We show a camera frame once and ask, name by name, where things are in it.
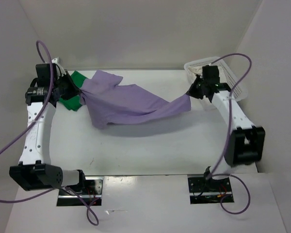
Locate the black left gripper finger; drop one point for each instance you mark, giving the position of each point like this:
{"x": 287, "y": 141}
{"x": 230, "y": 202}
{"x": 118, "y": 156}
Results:
{"x": 75, "y": 85}
{"x": 74, "y": 92}

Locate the cream t shirt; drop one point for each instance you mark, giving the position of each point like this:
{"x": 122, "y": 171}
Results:
{"x": 193, "y": 71}

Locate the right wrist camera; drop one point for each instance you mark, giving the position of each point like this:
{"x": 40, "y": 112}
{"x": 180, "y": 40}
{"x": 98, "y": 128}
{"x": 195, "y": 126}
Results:
{"x": 211, "y": 74}

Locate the white plastic basket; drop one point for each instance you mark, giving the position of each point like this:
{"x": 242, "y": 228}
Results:
{"x": 240, "y": 91}

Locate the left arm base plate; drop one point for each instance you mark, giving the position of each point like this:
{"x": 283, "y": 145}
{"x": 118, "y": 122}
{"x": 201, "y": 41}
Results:
{"x": 91, "y": 193}

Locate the lavender t shirt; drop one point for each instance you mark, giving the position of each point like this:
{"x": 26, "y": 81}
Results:
{"x": 110, "y": 102}

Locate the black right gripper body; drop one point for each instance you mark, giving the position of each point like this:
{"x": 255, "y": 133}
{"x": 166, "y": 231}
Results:
{"x": 200, "y": 87}

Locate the green t shirt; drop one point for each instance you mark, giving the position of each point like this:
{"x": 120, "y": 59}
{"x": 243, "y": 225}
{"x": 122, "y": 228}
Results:
{"x": 74, "y": 103}

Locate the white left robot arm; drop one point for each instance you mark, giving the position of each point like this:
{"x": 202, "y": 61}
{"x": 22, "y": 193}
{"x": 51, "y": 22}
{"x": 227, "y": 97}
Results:
{"x": 34, "y": 170}

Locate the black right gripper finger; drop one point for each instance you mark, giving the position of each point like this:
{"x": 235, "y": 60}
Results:
{"x": 195, "y": 84}
{"x": 197, "y": 94}

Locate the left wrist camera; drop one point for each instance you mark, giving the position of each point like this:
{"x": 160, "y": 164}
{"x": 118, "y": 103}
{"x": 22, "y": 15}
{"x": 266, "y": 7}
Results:
{"x": 43, "y": 73}

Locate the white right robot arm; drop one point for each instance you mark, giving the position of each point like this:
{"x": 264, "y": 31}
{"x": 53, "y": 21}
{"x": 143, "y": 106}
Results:
{"x": 244, "y": 140}

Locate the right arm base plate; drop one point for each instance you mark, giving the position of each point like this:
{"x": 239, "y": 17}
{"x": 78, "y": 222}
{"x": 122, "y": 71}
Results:
{"x": 201, "y": 192}

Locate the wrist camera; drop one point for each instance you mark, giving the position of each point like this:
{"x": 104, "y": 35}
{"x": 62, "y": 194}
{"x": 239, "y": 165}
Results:
{"x": 43, "y": 73}
{"x": 211, "y": 74}

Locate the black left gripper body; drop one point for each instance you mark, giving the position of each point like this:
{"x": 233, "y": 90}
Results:
{"x": 65, "y": 86}

